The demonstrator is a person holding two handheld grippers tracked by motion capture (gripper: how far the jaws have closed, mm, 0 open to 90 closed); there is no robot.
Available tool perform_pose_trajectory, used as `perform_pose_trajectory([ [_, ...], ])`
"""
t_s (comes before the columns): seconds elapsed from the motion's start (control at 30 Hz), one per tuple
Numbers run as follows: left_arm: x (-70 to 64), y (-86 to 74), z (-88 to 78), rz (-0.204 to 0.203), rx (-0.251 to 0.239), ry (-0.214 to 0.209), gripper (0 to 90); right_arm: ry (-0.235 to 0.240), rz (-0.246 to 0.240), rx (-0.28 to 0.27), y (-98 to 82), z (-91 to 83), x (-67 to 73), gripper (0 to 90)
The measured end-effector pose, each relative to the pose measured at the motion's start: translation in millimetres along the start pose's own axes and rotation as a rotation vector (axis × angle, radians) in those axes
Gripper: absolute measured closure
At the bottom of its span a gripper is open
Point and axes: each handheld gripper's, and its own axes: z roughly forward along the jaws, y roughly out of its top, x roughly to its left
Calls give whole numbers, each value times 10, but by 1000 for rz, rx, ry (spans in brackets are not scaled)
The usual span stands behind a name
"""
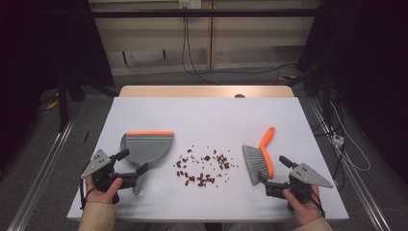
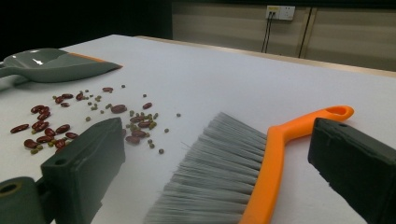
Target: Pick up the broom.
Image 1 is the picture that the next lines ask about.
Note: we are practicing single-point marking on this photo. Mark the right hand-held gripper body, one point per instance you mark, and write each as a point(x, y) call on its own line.
point(306, 176)

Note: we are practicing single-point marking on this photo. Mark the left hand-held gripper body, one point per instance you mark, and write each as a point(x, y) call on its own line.
point(96, 165)

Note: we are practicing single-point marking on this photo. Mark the grey dustpan with orange lip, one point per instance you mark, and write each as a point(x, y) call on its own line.
point(147, 147)

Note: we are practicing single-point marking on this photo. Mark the orange brush with grey bristles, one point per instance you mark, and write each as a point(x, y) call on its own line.
point(255, 160)

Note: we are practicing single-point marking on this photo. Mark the red beans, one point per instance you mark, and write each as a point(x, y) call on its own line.
point(191, 178)

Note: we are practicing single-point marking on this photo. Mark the person's left hand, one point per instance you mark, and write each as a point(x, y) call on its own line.
point(106, 196)

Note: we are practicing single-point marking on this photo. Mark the white power adapter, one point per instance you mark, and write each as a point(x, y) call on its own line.
point(337, 140)

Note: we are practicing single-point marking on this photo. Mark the black metal stand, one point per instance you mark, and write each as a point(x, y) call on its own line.
point(63, 102)

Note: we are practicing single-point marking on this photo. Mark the dark round table grommet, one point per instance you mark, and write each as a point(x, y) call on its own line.
point(240, 96)

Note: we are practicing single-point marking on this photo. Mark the white table board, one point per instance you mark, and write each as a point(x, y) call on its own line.
point(205, 118)

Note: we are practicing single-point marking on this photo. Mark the wooden table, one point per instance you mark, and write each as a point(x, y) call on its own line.
point(192, 91)

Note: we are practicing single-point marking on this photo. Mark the black curtain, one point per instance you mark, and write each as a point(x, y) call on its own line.
point(369, 64)
point(38, 48)

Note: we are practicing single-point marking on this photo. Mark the black horizontal bar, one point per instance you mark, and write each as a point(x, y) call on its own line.
point(205, 13)

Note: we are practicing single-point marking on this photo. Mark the aluminium floor rail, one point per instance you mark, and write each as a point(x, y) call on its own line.
point(41, 179)
point(359, 183)

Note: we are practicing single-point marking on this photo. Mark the white wall socket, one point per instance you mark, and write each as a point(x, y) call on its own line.
point(190, 4)

